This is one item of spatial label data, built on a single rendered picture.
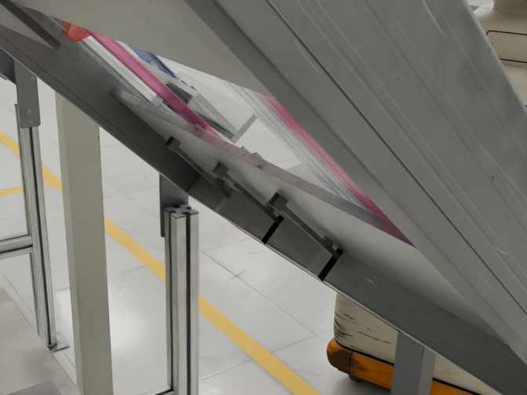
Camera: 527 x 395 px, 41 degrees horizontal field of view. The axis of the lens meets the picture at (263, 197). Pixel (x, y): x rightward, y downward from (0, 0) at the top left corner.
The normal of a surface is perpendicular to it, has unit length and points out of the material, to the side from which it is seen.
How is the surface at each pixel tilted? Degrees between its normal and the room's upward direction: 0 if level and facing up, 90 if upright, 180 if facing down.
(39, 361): 0
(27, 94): 90
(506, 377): 47
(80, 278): 90
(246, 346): 0
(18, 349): 0
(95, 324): 90
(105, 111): 90
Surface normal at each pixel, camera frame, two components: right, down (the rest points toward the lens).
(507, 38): -0.52, 0.43
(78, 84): 0.58, 0.32
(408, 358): -0.66, 0.26
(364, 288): -0.57, -0.50
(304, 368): 0.04, -0.93
